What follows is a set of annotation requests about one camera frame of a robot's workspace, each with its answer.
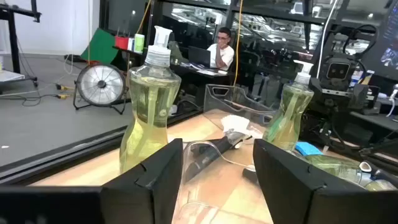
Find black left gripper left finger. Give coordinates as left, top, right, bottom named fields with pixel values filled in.
left=0, top=138, right=184, bottom=224

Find black laptop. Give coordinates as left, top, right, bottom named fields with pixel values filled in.
left=187, top=45, right=212, bottom=68

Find olive cloth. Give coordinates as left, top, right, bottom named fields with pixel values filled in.
left=167, top=40, right=189, bottom=65

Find dark monitor screen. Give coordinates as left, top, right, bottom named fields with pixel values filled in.
left=360, top=0, right=398, bottom=82

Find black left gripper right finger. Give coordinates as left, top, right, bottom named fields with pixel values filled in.
left=253, top=139, right=398, bottom=224

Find round floor fan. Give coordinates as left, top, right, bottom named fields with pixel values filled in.
left=73, top=62, right=129, bottom=115

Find white papers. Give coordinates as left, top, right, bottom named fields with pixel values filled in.
left=196, top=68, right=229, bottom=77

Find person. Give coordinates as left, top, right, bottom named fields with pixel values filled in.
left=206, top=27, right=235, bottom=72

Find black side table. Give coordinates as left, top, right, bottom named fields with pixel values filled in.
left=111, top=45, right=147, bottom=91

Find pale green canister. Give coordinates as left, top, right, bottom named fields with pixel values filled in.
left=134, top=33, right=146, bottom=54

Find black metal stand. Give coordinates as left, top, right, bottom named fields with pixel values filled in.
left=0, top=0, right=42, bottom=88

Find green board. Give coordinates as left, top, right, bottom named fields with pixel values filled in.
left=80, top=27, right=119, bottom=65

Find red container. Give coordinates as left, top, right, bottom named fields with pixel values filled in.
left=114, top=34, right=130, bottom=50

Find white hanging cable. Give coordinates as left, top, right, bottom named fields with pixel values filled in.
left=316, top=0, right=339, bottom=79

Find yellow-green soap pump bottle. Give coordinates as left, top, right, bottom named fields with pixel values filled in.
left=119, top=26, right=182, bottom=174
left=262, top=59, right=315, bottom=152
left=303, top=154, right=398, bottom=192

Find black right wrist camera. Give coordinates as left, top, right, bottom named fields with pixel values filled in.
left=325, top=61, right=351, bottom=81

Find blue sponge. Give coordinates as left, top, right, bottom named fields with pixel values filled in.
left=294, top=141, right=323, bottom=157

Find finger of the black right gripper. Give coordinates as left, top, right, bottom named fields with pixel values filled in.
left=309, top=77, right=324, bottom=97
left=357, top=83, right=381, bottom=110

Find black desk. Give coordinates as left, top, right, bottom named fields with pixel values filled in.
left=169, top=60, right=237, bottom=88

